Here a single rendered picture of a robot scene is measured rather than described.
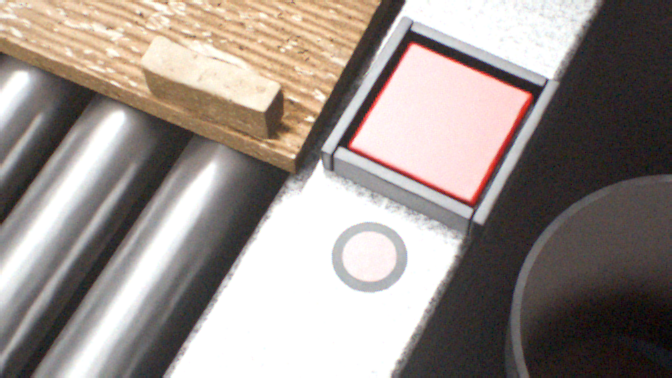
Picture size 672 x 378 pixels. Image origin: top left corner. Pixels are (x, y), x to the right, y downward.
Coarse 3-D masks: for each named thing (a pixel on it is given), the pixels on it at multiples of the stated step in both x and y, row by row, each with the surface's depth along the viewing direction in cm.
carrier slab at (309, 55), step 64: (0, 0) 56; (64, 0) 56; (128, 0) 56; (192, 0) 56; (256, 0) 56; (320, 0) 56; (384, 0) 56; (64, 64) 55; (128, 64) 55; (256, 64) 54; (320, 64) 54; (192, 128) 54; (320, 128) 54
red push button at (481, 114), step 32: (416, 64) 55; (448, 64) 55; (384, 96) 54; (416, 96) 54; (448, 96) 54; (480, 96) 54; (512, 96) 54; (384, 128) 54; (416, 128) 54; (448, 128) 54; (480, 128) 54; (512, 128) 54; (384, 160) 53; (416, 160) 53; (448, 160) 53; (480, 160) 53; (448, 192) 52; (480, 192) 52
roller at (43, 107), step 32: (0, 64) 57; (32, 64) 57; (0, 96) 56; (32, 96) 56; (64, 96) 57; (0, 128) 56; (32, 128) 56; (0, 160) 55; (32, 160) 57; (0, 192) 56
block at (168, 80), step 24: (168, 48) 52; (144, 72) 52; (168, 72) 51; (192, 72) 51; (216, 72) 51; (240, 72) 51; (168, 96) 53; (192, 96) 52; (216, 96) 51; (240, 96) 51; (264, 96) 51; (216, 120) 53; (240, 120) 52; (264, 120) 51
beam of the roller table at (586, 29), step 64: (448, 0) 58; (512, 0) 58; (576, 0) 58; (576, 64) 58; (320, 192) 54; (512, 192) 58; (256, 256) 53; (320, 256) 53; (448, 256) 53; (256, 320) 52; (320, 320) 52; (384, 320) 51; (448, 320) 57
